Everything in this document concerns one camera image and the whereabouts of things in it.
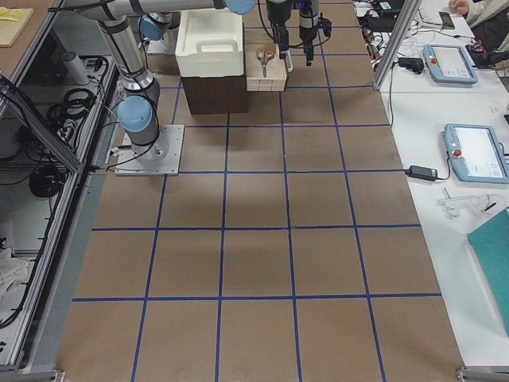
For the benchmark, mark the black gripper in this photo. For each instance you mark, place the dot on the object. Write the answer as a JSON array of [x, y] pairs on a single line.
[[276, 13], [307, 17]]

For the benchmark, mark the grey orange handled scissors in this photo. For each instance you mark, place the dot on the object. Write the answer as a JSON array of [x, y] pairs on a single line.
[[264, 56]]

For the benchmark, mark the light wooden drawer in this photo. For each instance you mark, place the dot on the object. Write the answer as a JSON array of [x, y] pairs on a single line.
[[272, 77]]

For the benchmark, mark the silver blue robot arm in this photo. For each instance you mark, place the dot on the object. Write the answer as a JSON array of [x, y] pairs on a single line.
[[138, 113]]

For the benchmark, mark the dark brown drawer cabinet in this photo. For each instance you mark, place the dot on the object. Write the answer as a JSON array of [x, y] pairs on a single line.
[[216, 95]]

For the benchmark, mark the white plastic storage box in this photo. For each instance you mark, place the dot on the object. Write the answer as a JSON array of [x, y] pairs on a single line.
[[210, 44]]

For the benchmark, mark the blue teach pendant far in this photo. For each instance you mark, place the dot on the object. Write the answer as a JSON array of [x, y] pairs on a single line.
[[449, 64]]

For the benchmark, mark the blue teach pendant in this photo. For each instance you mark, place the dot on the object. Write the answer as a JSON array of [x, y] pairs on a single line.
[[449, 64], [475, 154]]

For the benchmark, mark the black power brick right table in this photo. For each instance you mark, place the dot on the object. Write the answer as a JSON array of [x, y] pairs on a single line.
[[421, 173]]

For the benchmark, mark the blue teach pendant near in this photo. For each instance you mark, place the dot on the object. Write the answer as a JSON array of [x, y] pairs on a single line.
[[475, 154]]

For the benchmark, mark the grey cylinder speaker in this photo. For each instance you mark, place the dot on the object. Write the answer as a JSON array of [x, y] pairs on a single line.
[[75, 67]]

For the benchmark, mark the crumpled white cloth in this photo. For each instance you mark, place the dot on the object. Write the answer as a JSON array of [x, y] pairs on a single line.
[[14, 270]]

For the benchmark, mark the aluminium frame post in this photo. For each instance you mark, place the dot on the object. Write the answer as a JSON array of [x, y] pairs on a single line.
[[399, 32]]

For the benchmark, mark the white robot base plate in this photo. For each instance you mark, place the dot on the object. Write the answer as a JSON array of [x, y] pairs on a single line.
[[162, 158]]

